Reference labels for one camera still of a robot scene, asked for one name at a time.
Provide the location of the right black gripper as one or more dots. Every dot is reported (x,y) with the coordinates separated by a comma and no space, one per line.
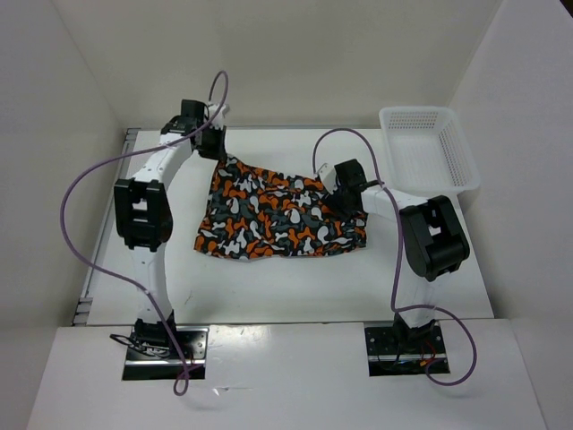
(333,202)

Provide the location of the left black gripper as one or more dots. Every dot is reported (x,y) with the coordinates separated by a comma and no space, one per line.
(219,153)

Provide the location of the orange camouflage shorts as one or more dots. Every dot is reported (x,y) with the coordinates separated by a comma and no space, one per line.
(254,213)

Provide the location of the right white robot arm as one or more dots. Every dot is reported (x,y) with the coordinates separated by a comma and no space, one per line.
(431,244)

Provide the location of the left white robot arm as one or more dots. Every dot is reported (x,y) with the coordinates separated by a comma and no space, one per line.
(144,219)

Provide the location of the white plastic basket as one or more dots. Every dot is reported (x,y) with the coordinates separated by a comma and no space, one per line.
(427,151)

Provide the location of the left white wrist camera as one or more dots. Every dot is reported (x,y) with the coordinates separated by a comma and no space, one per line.
(217,115)

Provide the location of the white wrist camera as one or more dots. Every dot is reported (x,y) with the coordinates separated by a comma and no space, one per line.
(217,115)
(328,176)

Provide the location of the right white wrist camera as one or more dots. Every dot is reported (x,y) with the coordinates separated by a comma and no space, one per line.
(328,176)

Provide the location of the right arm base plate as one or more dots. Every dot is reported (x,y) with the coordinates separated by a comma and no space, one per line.
(387,358)

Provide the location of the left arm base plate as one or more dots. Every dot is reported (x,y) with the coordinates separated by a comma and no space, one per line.
(145,362)

